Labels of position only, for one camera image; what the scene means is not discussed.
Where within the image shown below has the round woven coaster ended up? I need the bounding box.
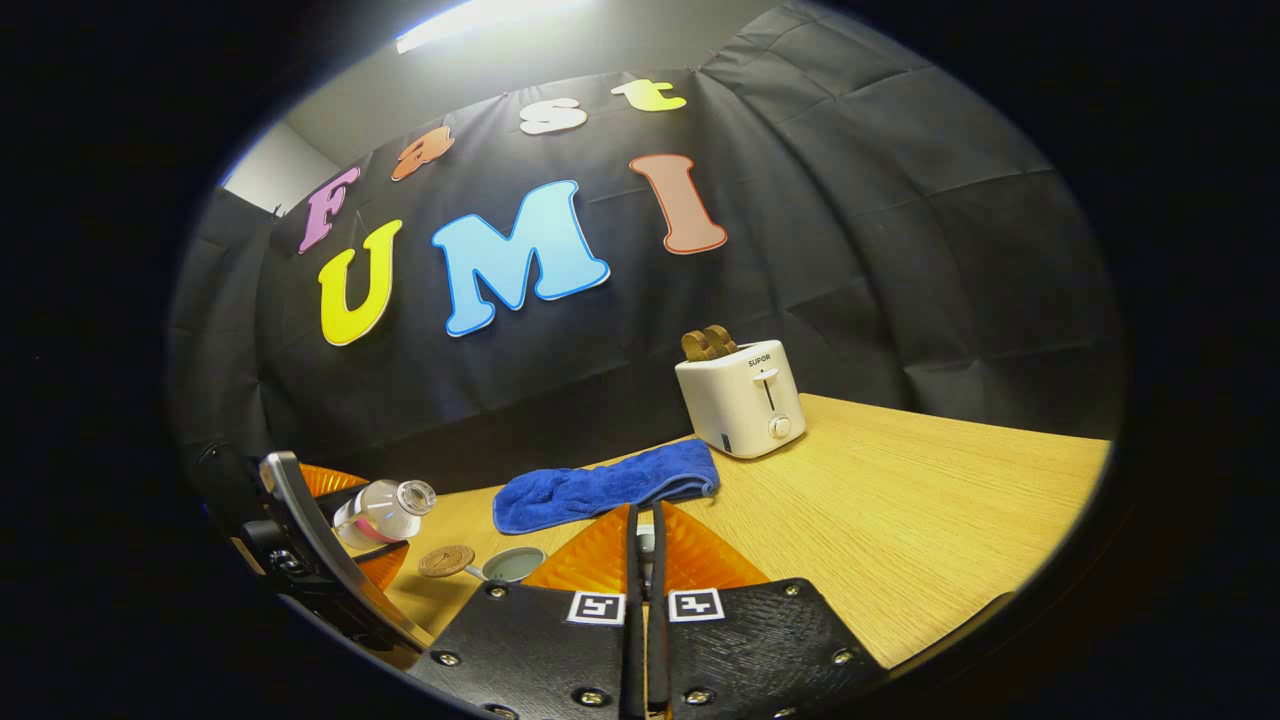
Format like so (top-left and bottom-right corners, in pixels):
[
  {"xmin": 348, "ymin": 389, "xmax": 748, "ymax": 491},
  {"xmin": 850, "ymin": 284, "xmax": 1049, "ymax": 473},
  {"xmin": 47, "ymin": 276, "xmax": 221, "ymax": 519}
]
[{"xmin": 418, "ymin": 544, "xmax": 477, "ymax": 579}]

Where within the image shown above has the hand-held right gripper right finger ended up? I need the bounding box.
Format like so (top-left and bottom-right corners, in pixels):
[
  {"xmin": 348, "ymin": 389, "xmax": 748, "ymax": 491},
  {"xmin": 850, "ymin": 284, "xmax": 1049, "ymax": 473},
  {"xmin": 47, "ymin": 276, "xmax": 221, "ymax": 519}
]
[{"xmin": 650, "ymin": 500, "xmax": 891, "ymax": 720}]

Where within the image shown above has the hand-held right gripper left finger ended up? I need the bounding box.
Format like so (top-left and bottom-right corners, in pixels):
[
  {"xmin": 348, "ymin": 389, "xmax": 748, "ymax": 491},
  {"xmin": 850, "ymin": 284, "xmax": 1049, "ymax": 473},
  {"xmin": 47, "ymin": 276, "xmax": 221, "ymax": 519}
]
[{"xmin": 410, "ymin": 503, "xmax": 646, "ymax": 720}]

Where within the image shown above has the blue towel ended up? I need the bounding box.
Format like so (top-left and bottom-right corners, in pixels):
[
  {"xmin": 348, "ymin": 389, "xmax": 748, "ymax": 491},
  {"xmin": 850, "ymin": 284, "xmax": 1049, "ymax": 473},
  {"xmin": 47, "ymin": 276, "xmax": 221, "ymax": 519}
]
[{"xmin": 492, "ymin": 438, "xmax": 721, "ymax": 536}]

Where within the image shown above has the white toaster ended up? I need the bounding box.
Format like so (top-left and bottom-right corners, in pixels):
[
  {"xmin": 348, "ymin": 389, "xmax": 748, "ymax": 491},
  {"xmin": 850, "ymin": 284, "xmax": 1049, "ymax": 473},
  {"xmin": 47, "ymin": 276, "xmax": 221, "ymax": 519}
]
[{"xmin": 675, "ymin": 340, "xmax": 807, "ymax": 460}]

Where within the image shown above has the clear plastic water bottle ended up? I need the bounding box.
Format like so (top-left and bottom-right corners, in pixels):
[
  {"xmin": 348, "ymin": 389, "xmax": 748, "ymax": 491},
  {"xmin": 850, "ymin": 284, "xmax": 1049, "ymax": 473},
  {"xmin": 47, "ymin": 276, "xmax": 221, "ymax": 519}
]
[{"xmin": 333, "ymin": 479, "xmax": 438, "ymax": 551}]

